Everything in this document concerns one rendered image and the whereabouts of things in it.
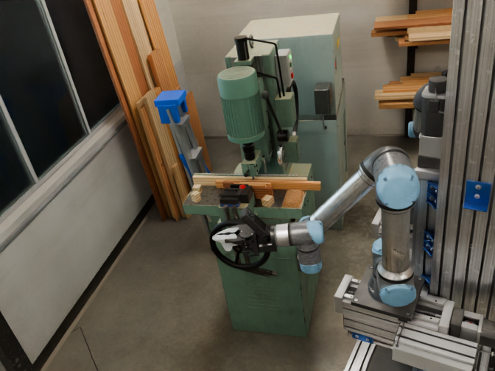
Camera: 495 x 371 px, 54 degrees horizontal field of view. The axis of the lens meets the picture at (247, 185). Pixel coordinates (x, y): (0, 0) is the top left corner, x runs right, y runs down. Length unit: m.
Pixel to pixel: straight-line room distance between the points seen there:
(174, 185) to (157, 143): 0.37
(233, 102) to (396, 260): 0.98
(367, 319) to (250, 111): 1.00
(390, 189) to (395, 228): 0.16
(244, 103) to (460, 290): 1.15
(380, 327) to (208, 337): 1.24
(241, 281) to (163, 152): 1.36
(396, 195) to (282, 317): 1.49
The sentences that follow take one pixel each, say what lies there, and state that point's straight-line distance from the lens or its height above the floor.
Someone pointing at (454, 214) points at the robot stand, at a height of 1.13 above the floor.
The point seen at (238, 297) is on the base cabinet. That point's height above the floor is 0.28.
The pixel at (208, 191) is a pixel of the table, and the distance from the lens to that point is 2.47.
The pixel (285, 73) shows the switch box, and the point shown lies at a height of 1.39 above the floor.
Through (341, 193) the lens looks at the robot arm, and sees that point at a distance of 1.62.
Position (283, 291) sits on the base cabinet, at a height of 0.35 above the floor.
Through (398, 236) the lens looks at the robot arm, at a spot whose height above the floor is 1.22.
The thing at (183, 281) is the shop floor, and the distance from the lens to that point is 3.34.
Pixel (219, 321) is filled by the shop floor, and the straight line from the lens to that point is 3.02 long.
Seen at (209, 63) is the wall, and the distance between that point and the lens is 4.72.
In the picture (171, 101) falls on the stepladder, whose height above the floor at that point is 1.15.
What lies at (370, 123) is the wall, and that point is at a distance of 4.68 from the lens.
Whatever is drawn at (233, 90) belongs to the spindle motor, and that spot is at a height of 1.46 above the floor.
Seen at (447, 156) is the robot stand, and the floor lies 1.36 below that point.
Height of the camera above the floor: 2.21
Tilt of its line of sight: 32 degrees down
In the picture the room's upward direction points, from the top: 10 degrees counter-clockwise
